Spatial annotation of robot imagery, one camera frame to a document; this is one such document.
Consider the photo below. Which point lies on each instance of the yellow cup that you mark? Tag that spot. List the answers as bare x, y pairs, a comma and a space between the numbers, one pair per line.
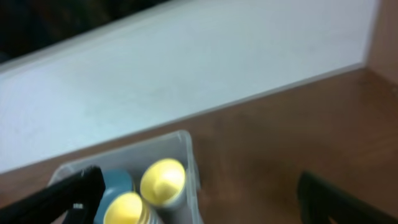
128, 208

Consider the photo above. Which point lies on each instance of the clear plastic storage container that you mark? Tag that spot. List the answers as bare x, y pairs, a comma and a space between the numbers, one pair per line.
136, 158

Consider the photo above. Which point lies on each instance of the dark blue bowl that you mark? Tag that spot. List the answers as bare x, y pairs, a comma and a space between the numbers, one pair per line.
117, 182

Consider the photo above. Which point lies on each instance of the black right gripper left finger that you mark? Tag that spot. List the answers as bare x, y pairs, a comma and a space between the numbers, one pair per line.
78, 197

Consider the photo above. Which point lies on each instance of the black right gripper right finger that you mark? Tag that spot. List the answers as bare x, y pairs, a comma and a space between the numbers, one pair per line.
321, 202

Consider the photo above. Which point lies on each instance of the yellow small bowl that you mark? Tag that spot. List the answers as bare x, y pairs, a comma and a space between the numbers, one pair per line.
163, 183

